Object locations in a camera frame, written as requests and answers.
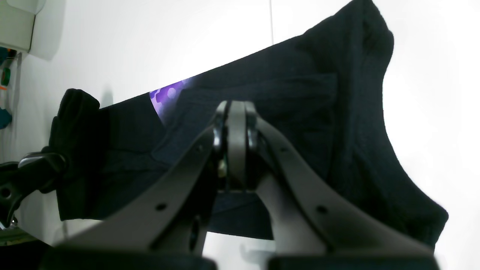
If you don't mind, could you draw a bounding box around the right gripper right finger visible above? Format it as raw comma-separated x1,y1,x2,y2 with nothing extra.
229,101,439,270

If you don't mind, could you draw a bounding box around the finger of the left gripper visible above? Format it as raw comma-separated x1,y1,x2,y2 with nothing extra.
0,152,68,227

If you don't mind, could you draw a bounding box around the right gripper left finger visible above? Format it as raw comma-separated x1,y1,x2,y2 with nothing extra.
52,101,240,270

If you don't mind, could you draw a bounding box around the black T-shirt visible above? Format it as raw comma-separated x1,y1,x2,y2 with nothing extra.
44,0,449,248

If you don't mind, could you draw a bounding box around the teal orange object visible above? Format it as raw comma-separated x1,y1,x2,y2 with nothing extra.
0,47,17,130

